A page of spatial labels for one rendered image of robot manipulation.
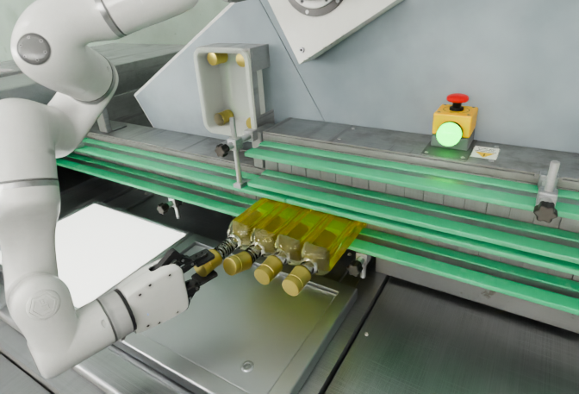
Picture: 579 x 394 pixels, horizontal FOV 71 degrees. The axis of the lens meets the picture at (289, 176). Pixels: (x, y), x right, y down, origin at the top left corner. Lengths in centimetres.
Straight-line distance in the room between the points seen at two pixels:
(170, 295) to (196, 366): 13
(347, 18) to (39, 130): 58
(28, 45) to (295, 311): 63
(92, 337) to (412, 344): 55
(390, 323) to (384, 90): 49
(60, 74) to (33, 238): 26
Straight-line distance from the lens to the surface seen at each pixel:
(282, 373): 76
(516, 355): 89
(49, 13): 67
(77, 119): 77
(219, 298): 90
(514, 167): 80
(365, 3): 86
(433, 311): 93
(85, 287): 105
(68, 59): 66
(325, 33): 89
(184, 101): 129
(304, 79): 101
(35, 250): 77
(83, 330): 70
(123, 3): 66
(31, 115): 69
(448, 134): 81
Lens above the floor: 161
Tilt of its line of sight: 49 degrees down
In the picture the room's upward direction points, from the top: 127 degrees counter-clockwise
